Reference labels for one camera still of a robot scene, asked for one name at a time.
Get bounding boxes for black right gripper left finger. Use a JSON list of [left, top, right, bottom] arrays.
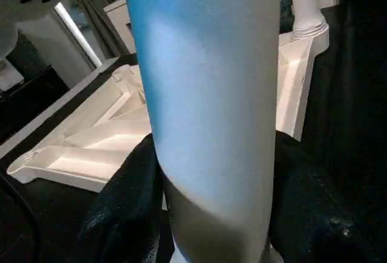
[[77, 133, 169, 263]]

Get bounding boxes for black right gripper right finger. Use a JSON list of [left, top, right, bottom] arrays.
[[269, 130, 387, 263]]

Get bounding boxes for white plastic table top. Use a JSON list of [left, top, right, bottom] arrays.
[[6, 29, 331, 193]]

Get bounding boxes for white plastic table leg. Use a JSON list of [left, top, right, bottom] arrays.
[[288, 0, 331, 39], [123, 0, 282, 263]]

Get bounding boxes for black work mat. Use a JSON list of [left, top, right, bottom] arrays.
[[0, 6, 387, 263]]

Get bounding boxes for white side table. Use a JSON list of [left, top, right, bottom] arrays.
[[0, 57, 137, 161]]

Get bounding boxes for white glass door cabinet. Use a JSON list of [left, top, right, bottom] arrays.
[[103, 0, 138, 55]]

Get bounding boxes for dark grey curtain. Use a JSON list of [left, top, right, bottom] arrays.
[[73, 0, 125, 58]]

